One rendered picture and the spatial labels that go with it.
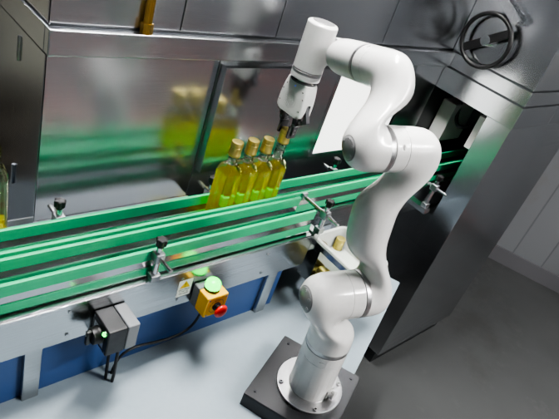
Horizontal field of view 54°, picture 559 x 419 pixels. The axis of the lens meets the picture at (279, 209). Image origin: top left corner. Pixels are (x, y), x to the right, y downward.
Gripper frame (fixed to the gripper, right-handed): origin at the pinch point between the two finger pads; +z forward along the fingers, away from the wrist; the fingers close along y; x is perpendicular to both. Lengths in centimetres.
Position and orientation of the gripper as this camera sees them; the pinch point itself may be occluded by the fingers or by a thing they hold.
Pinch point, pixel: (287, 128)
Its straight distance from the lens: 159.7
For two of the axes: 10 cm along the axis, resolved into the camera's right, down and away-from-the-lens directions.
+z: -2.9, 8.0, 5.2
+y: 6.1, 5.8, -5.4
